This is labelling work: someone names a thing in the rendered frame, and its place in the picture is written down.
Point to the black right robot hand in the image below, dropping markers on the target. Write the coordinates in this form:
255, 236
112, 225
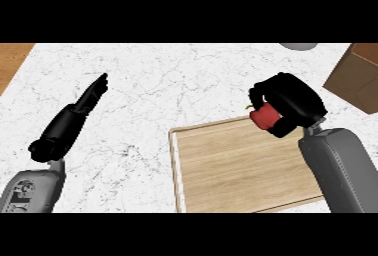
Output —
290, 96

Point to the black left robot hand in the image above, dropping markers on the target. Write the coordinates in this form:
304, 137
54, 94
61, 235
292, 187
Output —
63, 130

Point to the red bell pepper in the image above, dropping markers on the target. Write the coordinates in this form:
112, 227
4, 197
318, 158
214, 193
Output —
265, 116

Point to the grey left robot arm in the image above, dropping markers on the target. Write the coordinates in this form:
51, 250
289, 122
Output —
35, 190

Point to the brown cardboard box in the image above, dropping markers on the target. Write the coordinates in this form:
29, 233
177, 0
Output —
355, 77

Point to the pale wooden tray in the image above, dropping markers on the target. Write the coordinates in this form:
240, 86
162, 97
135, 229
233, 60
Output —
242, 170

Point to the grey round object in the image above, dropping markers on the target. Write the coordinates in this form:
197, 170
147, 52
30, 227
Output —
299, 46

